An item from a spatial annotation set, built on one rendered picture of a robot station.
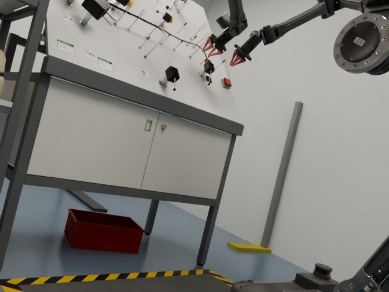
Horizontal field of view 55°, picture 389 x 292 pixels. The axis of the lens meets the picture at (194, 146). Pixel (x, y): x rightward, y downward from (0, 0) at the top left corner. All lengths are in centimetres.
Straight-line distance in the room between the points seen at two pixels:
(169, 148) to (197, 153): 19
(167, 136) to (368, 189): 147
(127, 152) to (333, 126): 173
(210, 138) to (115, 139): 60
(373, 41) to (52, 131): 122
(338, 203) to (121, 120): 173
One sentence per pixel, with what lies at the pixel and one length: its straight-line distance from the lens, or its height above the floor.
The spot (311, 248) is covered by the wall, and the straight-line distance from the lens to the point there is 298.
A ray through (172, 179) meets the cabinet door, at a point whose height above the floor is 48.
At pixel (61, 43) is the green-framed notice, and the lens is 165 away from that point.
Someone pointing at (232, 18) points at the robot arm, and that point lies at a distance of 191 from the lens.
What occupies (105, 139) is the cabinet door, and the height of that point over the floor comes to 60.
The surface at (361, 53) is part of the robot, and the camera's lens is 138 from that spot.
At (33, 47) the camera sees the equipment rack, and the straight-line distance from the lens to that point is 153.
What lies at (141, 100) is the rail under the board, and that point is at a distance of 175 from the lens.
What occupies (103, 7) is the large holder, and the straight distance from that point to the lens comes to 172.
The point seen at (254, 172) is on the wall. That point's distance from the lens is 341.
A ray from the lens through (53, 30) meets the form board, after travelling 168.
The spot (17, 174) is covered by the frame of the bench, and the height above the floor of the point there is 40.
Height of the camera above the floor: 65
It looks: 1 degrees up
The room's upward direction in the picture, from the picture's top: 14 degrees clockwise
